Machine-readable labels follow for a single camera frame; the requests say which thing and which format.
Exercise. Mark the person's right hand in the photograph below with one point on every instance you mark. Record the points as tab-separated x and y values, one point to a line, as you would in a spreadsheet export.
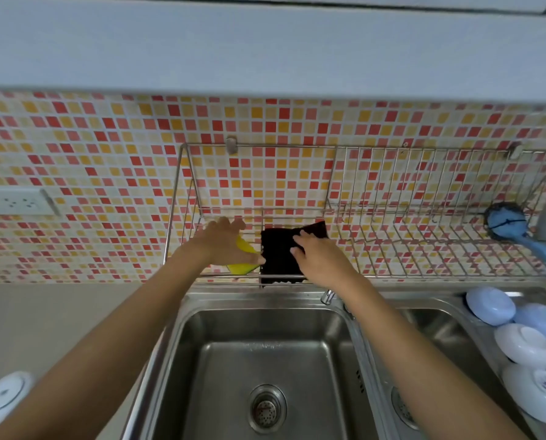
321	263

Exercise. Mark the person's left hand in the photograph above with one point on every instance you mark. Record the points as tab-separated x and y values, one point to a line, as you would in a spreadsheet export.
218	247

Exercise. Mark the person's right thumb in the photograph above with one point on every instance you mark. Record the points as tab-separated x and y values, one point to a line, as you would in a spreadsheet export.
297	254

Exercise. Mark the person's left thumb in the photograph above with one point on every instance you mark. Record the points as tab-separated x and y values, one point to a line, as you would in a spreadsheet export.
253	258

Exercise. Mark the yellow sponge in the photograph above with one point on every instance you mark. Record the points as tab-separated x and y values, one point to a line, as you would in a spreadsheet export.
244	269

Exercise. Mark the black scouring pad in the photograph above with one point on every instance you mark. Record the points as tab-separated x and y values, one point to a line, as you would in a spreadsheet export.
277	254

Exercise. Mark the person's right forearm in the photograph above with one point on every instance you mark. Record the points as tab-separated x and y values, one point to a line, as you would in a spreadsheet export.
406	357

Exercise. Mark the person's left forearm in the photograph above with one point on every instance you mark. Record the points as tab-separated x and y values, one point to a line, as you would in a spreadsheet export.
117	343

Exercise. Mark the chrome faucet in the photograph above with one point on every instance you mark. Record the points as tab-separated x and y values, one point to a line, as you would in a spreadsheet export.
328	296

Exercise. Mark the stainless steel double sink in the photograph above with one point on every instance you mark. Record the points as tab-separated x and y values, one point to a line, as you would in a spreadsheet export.
236	352

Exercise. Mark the steel sink drain strainer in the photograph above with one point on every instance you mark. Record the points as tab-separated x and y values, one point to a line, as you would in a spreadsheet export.
401	410
267	408

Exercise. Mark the pale blue bowl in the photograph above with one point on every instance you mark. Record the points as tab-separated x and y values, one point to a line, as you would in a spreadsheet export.
490	306
543	323

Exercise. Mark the blue dish brush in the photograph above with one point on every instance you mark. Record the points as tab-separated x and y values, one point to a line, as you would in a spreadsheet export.
507	223

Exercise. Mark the white bowl with blue print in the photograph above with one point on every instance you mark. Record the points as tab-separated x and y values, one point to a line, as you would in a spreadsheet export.
534	391

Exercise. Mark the round white lid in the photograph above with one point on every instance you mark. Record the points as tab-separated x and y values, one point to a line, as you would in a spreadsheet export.
4	398

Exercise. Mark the metal wall hook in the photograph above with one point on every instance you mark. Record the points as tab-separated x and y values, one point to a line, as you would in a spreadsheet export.
515	151
231	145

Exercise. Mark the white wall cabinet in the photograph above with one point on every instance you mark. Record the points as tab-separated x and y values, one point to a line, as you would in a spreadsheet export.
273	45

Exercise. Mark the white wall socket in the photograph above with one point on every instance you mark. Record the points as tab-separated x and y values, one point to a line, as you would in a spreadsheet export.
18	202

